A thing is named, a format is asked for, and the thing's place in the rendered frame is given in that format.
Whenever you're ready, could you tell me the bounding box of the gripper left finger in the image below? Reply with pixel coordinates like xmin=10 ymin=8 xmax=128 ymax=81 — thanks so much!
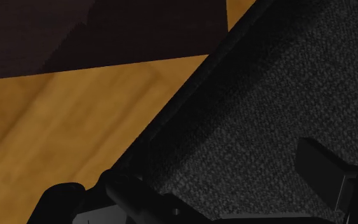
xmin=26 ymin=169 xmax=213 ymax=224

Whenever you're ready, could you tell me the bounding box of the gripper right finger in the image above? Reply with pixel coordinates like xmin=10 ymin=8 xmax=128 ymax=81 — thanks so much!
xmin=294 ymin=137 xmax=358 ymax=224

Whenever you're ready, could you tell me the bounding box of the dark grey fabric sofa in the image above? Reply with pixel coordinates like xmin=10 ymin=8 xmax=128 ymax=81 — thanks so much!
xmin=111 ymin=0 xmax=358 ymax=224

